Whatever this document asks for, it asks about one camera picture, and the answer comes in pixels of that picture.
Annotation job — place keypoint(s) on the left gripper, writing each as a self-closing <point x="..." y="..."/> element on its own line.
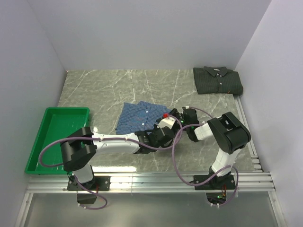
<point x="155" y="129"/>

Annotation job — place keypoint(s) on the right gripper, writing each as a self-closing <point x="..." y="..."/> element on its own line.
<point x="181" y="117"/>

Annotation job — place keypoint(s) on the blue plaid long sleeve shirt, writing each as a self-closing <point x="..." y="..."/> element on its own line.
<point x="139" y="117"/>

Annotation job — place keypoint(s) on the dark striped shirt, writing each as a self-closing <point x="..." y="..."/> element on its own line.
<point x="217" y="80"/>

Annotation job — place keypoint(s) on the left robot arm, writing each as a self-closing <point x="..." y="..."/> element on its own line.
<point x="81" y="146"/>

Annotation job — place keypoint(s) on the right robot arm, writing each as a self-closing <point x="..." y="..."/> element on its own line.
<point x="231" y="136"/>

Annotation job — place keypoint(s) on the green plastic tray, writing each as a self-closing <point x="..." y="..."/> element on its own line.
<point x="57" y="123"/>

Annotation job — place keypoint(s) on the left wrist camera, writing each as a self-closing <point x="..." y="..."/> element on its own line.
<point x="166" y="121"/>

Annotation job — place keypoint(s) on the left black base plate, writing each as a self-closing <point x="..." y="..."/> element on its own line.
<point x="99" y="183"/>

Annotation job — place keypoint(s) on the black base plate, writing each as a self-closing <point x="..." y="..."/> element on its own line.
<point x="99" y="183"/>
<point x="201" y="182"/>

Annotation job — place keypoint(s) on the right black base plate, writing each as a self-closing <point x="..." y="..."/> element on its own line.
<point x="201" y="182"/>

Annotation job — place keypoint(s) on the aluminium mounting rail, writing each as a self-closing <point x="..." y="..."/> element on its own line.
<point x="163" y="182"/>

